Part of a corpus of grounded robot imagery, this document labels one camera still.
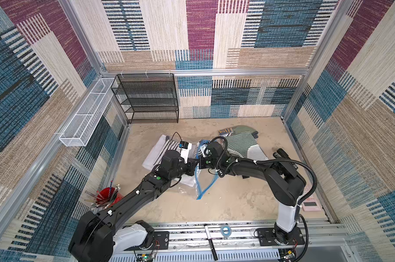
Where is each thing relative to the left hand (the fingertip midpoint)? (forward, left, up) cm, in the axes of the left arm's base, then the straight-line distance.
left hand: (200, 160), depth 79 cm
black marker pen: (-31, -4, -18) cm, 36 cm away
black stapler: (+12, -47, -13) cm, 51 cm away
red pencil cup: (-14, +44, -8) cm, 47 cm away
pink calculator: (-16, -54, -17) cm, 59 cm away
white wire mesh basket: (+6, +52, +16) cm, 54 cm away
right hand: (+5, +3, -10) cm, 12 cm away
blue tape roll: (-26, -13, -20) cm, 35 cm away
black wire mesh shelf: (+48, +34, +2) cm, 59 cm away
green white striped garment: (+20, -28, -15) cm, 37 cm away
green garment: (+33, -25, -16) cm, 44 cm away
